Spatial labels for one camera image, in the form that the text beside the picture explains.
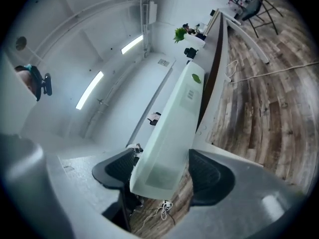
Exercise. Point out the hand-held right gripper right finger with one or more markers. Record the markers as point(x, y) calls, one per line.
point(209, 178)

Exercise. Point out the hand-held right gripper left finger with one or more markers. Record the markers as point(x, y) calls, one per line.
point(117, 168)

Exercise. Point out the white power strip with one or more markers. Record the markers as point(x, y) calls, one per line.
point(167, 204)

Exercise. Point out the ceiling light strip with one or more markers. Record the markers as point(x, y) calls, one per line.
point(132, 44)
point(89, 90)

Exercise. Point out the person's head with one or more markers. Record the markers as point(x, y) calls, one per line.
point(27, 81)

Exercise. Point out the green plant in white vase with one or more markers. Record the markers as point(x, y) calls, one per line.
point(189, 38)

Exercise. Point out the round ceiling vent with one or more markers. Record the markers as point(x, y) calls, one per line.
point(21, 43)

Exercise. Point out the light wooden table white legs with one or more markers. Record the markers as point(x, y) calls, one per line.
point(229, 15)

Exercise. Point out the black folding chair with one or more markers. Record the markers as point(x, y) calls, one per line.
point(254, 6)

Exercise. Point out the black head-mounted camera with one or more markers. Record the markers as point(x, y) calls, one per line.
point(40, 81)

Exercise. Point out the white wall box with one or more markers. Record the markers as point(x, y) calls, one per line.
point(152, 12)

